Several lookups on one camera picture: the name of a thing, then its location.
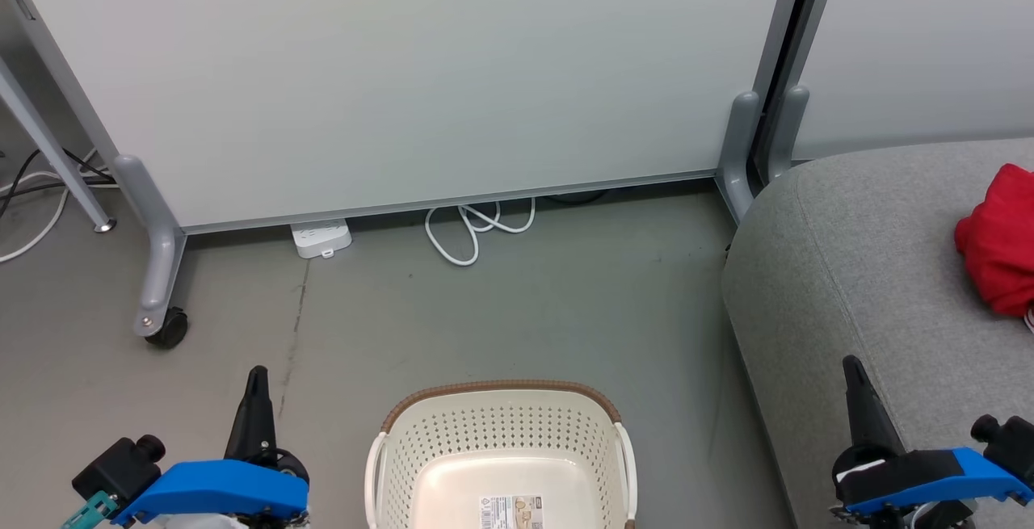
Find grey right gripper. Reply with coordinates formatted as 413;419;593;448
830;355;980;529

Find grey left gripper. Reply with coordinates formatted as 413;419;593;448
160;365;313;529

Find red garment white striped band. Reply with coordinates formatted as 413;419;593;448
954;162;1034;334

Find cream perforated laundry basket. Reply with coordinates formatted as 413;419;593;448
364;379;639;529

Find printed basket label sticker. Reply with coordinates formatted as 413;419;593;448
478;494;544;529

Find black caster wheel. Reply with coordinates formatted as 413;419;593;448
145;308;190;351

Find grey fabric sofa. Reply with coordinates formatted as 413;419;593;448
721;138;1034;529

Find grey partition foot with caster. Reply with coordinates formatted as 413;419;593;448
112;154;189;341

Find white power strip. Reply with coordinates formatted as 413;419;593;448
290;219;354;260

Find grey upright partition foot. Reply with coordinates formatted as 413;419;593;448
767;84;811;184
714;90;763;225

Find grey slanted metal leg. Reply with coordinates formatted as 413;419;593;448
0;56;117;234

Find teal cable connector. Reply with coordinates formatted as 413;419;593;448
60;489;119;529

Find looped white power cable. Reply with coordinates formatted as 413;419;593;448
424;197;537;267

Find thin white floor cable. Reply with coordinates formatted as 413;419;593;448
0;159;98;264

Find thin black floor cable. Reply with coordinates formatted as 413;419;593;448
0;147;116;220

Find white partition panel grey frame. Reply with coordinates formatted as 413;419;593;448
0;0;810;236
774;0;1034;163

